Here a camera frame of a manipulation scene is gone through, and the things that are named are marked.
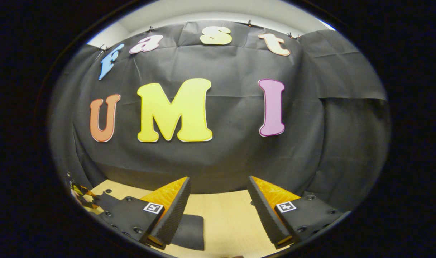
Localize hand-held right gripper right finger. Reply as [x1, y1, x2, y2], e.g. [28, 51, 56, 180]
[248, 175, 351, 250]

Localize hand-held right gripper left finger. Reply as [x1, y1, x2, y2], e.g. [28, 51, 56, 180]
[98, 176, 192, 250]

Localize black jeans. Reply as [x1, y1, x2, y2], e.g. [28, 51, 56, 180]
[96, 192, 205, 251]

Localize black backdrop cloth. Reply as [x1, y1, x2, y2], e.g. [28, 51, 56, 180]
[48, 20, 392, 212]

